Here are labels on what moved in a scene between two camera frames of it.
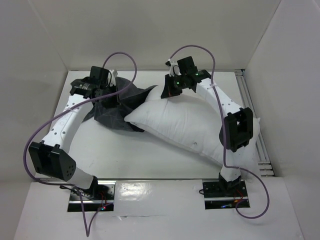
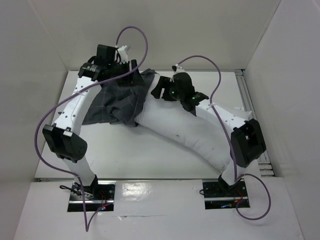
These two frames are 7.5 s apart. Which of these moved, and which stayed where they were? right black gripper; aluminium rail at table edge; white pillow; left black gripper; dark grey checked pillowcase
Moved: right black gripper; left black gripper; dark grey checked pillowcase
Stayed: white pillow; aluminium rail at table edge
